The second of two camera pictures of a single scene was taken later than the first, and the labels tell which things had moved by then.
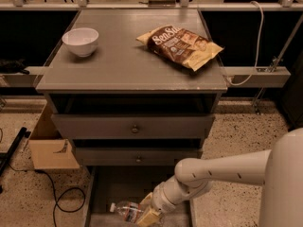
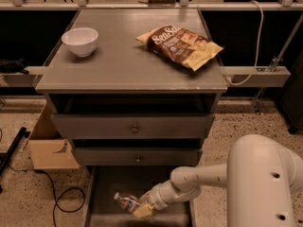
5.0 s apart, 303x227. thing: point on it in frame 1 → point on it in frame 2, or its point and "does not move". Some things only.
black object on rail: x=13 y=66 does not move
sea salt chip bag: x=182 y=44 does not move
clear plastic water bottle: x=129 y=211 → x=130 y=201
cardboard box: x=49 y=147 does not move
